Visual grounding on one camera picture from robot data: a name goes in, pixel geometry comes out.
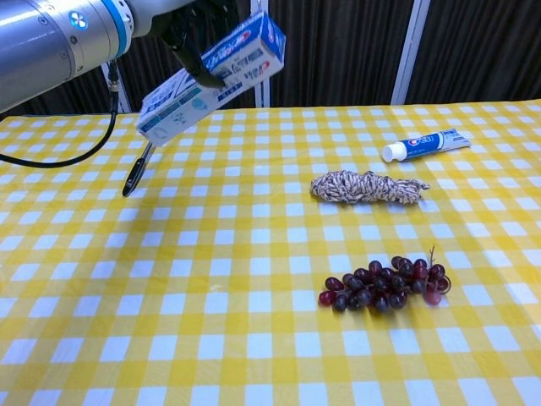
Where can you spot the blue white toothpaste box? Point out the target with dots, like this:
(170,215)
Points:
(213,78)

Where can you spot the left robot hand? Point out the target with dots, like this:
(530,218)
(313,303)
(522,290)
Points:
(192,42)

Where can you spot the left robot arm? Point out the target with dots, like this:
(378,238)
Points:
(63,40)

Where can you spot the yellow white checkered tablecloth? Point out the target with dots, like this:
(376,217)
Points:
(270,254)

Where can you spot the blue white toothpaste tube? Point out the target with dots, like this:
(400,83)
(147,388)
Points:
(424,145)

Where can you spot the black folding screen partition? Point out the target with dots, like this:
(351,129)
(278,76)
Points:
(338,51)

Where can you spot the bunch of purple grapes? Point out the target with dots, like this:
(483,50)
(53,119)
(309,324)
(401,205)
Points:
(386,285)

